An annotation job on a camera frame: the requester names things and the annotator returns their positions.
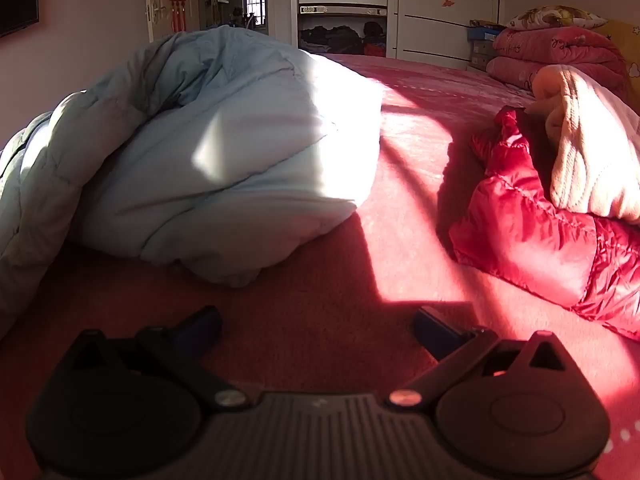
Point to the light blue down jacket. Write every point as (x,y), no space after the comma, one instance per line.
(225,160)

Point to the red down jacket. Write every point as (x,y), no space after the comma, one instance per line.
(520,220)

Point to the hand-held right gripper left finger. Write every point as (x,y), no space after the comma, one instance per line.
(206,322)

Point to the floral pillow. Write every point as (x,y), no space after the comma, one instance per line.
(555,17)

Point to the yellow starred cloth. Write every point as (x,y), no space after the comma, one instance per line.
(625,40)

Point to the white wardrobe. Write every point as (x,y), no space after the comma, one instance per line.
(440,10)

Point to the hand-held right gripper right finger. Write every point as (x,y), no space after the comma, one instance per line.
(434,330)

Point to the blue shoe box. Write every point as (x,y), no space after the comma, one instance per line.
(482,33)

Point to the pile of dark clothes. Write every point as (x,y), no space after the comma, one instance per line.
(330,35)

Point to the pink quilted blanket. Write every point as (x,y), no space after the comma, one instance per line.
(585,150)

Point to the folded pink printed blanket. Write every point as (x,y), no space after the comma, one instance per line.
(555,55)

